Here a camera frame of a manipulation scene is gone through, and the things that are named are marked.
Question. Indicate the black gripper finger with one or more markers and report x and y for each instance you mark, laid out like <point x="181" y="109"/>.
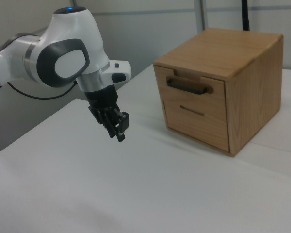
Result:
<point x="104" y="119"/>
<point x="122" y="126"/>

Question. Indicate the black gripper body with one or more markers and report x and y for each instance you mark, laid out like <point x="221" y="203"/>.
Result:
<point x="103" y="98"/>

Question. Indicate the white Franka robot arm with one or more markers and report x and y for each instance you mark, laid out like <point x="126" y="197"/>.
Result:
<point x="70" y="63"/>

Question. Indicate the wooden drawer with slot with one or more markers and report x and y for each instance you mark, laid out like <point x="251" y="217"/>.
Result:
<point x="196" y="127"/>

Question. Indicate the wooden two-drawer cabinet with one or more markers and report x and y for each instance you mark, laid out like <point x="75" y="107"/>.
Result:
<point x="254" y="97"/>

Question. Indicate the black vertical pole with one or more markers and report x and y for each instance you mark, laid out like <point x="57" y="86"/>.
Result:
<point x="245" y="14"/>

